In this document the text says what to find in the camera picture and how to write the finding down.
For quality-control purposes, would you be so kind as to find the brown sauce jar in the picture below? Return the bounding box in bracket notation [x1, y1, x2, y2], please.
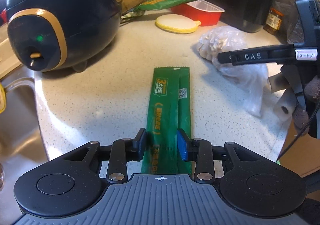
[263, 7, 284, 36]

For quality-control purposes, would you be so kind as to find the gloved right hand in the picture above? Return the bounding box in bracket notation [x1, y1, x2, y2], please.
[292, 75, 319, 139]

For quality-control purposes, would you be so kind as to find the red white plastic tray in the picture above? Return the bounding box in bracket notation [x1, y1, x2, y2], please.
[171, 0, 225, 26]

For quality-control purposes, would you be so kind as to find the yellow white round sponge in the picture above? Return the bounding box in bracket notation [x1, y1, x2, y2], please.
[155, 14, 201, 34]

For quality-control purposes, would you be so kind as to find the black gold rice cooker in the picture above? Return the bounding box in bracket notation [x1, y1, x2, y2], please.
[6, 0, 122, 72]

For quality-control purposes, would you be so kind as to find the long green wrapper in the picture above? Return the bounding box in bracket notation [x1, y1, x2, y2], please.
[121, 0, 197, 19]

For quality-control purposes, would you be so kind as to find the stainless steel sink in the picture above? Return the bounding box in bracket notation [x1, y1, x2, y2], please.
[0, 66, 48, 224]

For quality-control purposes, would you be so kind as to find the green snack wrapper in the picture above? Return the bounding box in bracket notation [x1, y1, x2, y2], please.
[141, 67, 192, 175]

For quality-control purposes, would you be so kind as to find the clear plastic bag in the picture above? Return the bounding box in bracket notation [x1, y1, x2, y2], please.
[191, 25, 271, 118]

